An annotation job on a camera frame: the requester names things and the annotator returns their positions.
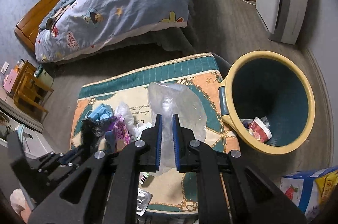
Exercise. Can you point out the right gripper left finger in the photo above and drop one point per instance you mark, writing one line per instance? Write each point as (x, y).
(104, 189)

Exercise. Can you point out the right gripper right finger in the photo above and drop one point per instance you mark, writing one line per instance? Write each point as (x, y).
(230, 188)

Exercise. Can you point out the clear plastic bag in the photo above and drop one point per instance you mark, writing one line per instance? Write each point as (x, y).
(168, 99)

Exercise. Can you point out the yellow teal trash bin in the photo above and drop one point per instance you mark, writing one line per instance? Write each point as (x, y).
(265, 83)

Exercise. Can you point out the silver blister pack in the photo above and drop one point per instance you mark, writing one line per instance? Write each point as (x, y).
(143, 201)

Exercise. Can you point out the teal orange patterned cushion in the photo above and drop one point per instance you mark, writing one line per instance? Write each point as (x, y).
(174, 193)

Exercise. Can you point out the purple spray bottle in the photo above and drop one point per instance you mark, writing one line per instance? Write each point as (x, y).
(120, 131)

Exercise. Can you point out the blue yellow cardboard box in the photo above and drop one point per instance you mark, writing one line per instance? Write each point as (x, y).
(309, 190)

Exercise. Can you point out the red white paper cup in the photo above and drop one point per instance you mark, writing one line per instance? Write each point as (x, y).
(259, 130)

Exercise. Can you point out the blue face mask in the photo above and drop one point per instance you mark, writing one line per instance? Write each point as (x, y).
(100, 114)

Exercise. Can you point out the wooden stool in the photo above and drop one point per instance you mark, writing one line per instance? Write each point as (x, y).
(30, 92)

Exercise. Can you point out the green white small bin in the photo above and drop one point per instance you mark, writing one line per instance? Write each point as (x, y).
(43, 76)

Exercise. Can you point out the wooden bed headboard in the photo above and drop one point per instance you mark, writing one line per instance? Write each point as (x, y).
(26, 29)

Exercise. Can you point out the blue cartoon duvet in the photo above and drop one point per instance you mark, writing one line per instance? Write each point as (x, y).
(116, 7)

